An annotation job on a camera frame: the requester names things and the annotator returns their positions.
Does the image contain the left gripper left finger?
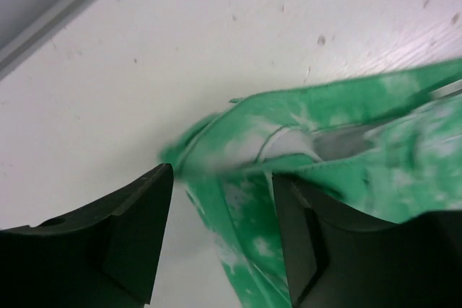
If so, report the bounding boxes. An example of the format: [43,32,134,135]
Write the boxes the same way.
[1,164,173,307]

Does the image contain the aluminium table frame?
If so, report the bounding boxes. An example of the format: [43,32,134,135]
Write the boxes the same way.
[0,0,145,78]

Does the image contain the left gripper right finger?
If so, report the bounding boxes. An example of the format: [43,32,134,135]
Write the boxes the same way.
[273,175,461,307]

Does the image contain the green tie-dye trousers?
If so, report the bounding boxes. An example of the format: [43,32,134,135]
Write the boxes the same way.
[160,59,461,307]

